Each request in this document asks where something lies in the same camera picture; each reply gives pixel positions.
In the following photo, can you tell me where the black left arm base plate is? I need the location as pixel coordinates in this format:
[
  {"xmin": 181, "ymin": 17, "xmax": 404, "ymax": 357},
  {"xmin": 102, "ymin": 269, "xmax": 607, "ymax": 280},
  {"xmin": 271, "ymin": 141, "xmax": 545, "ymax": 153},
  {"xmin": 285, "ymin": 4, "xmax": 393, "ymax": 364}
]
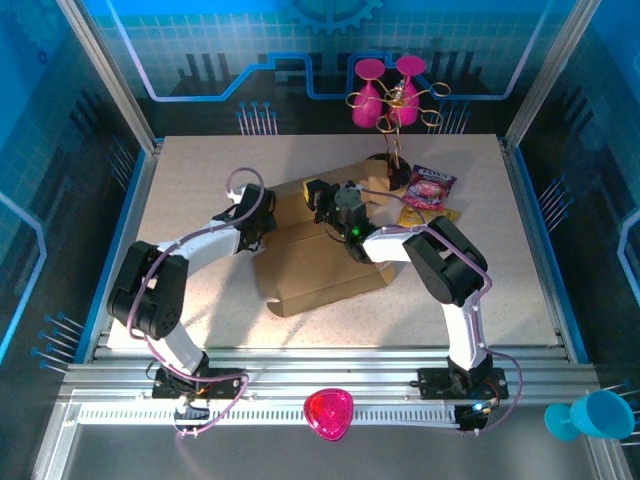
[{"xmin": 149, "ymin": 367, "xmax": 246, "ymax": 401}]

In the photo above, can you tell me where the black controller box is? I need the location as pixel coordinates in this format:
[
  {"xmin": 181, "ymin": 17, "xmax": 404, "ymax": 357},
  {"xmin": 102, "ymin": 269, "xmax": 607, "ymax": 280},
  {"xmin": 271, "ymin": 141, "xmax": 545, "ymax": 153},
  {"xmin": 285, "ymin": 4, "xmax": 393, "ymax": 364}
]
[
  {"xmin": 173, "ymin": 402, "xmax": 212, "ymax": 423},
  {"xmin": 456, "ymin": 402, "xmax": 489, "ymax": 434}
]

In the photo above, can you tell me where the pink heart-shaped bowl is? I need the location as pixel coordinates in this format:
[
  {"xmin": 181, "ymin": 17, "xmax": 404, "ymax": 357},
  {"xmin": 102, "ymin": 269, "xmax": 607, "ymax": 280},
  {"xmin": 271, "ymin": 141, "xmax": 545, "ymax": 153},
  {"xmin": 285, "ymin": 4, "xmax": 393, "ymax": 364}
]
[{"xmin": 303, "ymin": 387, "xmax": 355, "ymax": 443}]

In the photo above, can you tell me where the aluminium cell frame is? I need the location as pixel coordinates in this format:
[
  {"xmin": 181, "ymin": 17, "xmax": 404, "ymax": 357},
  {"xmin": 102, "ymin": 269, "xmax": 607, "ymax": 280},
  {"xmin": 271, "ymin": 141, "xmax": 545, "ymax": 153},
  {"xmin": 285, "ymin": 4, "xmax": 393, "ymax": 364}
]
[{"xmin": 29, "ymin": 0, "xmax": 640, "ymax": 480}]

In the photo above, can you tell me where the blue plastic goblet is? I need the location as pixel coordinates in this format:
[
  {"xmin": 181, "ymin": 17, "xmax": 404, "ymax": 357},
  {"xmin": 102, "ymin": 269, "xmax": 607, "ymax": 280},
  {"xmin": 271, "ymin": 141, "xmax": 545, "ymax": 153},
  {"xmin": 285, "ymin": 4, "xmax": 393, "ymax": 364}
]
[{"xmin": 543, "ymin": 389, "xmax": 636, "ymax": 443}]

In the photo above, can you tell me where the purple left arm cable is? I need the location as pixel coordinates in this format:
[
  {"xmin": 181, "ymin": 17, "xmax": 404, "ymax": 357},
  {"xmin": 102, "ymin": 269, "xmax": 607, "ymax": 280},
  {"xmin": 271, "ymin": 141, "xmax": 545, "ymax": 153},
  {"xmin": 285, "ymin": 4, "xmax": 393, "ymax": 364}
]
[{"xmin": 124, "ymin": 167, "xmax": 269, "ymax": 439}]

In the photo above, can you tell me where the gold wire goblet rack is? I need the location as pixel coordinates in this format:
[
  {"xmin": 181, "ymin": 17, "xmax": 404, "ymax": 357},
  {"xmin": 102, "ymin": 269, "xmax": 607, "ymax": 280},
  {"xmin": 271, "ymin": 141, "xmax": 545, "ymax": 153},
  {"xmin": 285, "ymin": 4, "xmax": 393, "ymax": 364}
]
[{"xmin": 345, "ymin": 79, "xmax": 452, "ymax": 192}]

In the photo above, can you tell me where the pink candy bag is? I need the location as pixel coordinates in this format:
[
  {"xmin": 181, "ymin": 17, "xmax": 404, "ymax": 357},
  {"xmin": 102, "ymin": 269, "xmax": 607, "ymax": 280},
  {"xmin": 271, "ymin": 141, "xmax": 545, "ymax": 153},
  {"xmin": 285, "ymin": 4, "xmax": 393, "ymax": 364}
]
[{"xmin": 401, "ymin": 164, "xmax": 459, "ymax": 212}]

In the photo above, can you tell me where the yellow snack bag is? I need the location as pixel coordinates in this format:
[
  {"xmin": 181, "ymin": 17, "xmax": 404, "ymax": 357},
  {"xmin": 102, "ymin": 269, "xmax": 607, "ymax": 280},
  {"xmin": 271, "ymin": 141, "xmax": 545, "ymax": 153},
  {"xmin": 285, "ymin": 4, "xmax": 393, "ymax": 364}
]
[{"xmin": 397, "ymin": 204, "xmax": 462, "ymax": 229}]

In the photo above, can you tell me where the brown cardboard paper box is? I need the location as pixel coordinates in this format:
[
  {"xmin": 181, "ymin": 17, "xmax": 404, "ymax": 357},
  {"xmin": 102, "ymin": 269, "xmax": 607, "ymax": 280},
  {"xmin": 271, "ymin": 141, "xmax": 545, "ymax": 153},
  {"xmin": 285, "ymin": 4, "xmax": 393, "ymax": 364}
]
[{"xmin": 252, "ymin": 154, "xmax": 401, "ymax": 319}]

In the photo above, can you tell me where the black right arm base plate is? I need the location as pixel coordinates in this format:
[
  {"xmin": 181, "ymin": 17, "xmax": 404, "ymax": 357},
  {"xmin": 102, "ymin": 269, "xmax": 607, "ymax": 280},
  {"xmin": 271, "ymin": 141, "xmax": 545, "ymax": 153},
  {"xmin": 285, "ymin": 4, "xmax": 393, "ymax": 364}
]
[{"xmin": 417, "ymin": 367, "xmax": 509, "ymax": 401}]

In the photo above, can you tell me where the pink plastic goblet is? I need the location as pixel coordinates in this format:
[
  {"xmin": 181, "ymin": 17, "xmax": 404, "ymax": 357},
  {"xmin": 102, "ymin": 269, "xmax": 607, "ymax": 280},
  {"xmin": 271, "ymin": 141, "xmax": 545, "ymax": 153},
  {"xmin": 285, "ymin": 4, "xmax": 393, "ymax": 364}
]
[
  {"xmin": 387, "ymin": 54, "xmax": 427, "ymax": 129},
  {"xmin": 348, "ymin": 57, "xmax": 384, "ymax": 129}
]

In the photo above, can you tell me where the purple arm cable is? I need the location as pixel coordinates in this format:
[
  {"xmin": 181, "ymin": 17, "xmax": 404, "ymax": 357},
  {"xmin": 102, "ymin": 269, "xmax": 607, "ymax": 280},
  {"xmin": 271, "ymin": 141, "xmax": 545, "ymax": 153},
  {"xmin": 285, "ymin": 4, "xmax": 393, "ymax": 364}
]
[
  {"xmin": 124, "ymin": 167, "xmax": 269, "ymax": 439},
  {"xmin": 359, "ymin": 187, "xmax": 525, "ymax": 436}
]

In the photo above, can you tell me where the white slotted cable duct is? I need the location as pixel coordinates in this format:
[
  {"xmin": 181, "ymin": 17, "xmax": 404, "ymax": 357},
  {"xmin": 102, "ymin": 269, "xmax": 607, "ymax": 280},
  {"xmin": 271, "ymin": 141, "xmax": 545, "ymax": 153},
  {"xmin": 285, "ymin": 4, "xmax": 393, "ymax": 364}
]
[{"xmin": 77, "ymin": 407, "xmax": 461, "ymax": 427}]

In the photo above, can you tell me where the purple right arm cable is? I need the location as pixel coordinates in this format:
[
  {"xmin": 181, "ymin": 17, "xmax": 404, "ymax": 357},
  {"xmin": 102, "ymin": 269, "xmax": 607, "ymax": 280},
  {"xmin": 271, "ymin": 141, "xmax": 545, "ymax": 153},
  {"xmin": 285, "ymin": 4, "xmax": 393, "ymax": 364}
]
[{"xmin": 359, "ymin": 187, "xmax": 525, "ymax": 436}]

